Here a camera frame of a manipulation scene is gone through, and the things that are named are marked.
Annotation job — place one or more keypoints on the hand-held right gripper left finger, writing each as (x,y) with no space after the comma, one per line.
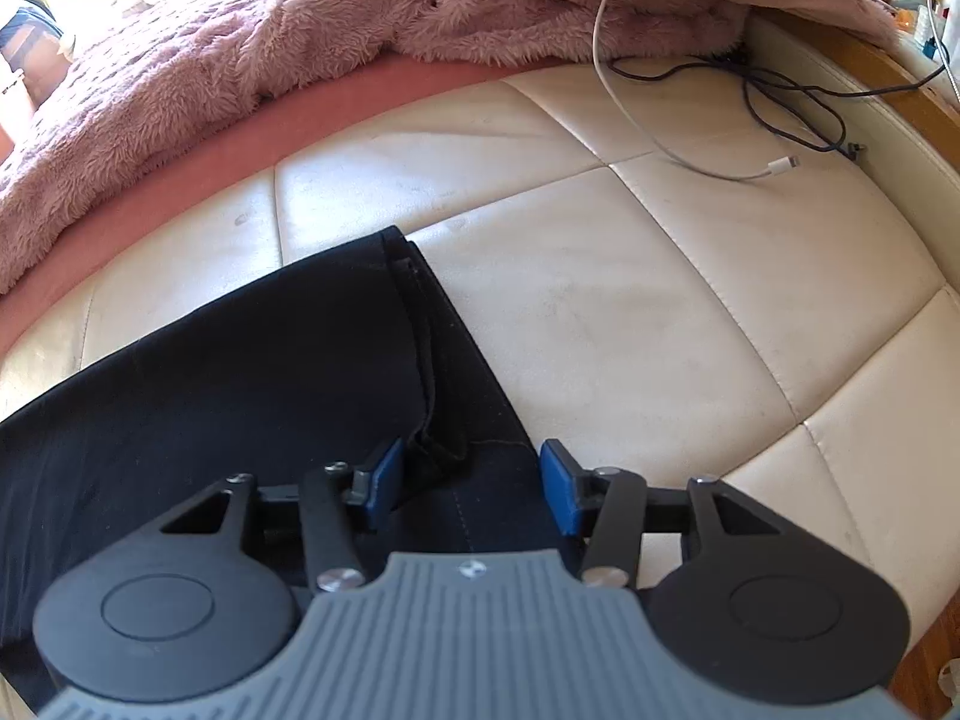
(386,481)

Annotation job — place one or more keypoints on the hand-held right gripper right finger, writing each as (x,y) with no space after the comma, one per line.
(559,487)

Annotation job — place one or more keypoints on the black pants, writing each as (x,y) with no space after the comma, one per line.
(225,375)

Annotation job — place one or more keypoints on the cream leather bed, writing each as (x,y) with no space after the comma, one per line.
(675,315)

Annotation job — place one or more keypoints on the salmon pink bedsheet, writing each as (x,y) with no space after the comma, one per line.
(225,154)

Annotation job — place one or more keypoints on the pink fluffy blanket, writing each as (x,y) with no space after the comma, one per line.
(300,22)

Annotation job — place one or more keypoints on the white charger plug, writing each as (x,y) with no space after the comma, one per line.
(919,11)

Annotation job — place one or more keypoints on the wooden bed frame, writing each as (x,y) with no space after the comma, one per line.
(941,135)

